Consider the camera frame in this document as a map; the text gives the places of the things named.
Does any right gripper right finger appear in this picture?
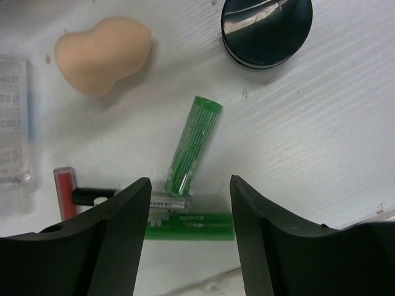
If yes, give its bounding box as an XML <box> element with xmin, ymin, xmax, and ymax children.
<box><xmin>230</xmin><ymin>175</ymin><xmax>394</xmax><ymax>295</ymax></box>

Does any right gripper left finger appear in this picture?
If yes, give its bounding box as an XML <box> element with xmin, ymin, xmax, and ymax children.
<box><xmin>1</xmin><ymin>177</ymin><xmax>152</xmax><ymax>295</ymax></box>

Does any black silver mascara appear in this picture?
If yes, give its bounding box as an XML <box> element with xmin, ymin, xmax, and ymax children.
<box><xmin>72</xmin><ymin>187</ymin><xmax>191</xmax><ymax>213</ymax></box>

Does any red lip pencil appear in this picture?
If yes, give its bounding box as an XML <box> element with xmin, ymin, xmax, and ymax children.
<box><xmin>53</xmin><ymin>166</ymin><xmax>78</xmax><ymax>221</ymax></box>

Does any green lip balm stick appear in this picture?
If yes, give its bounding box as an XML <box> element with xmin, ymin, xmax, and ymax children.
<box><xmin>144</xmin><ymin>213</ymin><xmax>235</xmax><ymax>241</ymax></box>

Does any clear plastic bottle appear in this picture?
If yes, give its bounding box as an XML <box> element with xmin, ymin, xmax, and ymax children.
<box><xmin>1</xmin><ymin>54</ymin><xmax>30</xmax><ymax>187</ymax></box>

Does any green lip balm tube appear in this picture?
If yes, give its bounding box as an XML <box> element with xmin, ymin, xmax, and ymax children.
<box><xmin>165</xmin><ymin>96</ymin><xmax>223</xmax><ymax>197</ymax></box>

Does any beige makeup sponge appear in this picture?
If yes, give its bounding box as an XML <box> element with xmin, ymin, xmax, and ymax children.
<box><xmin>54</xmin><ymin>16</ymin><xmax>152</xmax><ymax>97</ymax></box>

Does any black round compact jar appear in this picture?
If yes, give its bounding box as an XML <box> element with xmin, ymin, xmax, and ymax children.
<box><xmin>220</xmin><ymin>0</ymin><xmax>313</xmax><ymax>70</ymax></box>

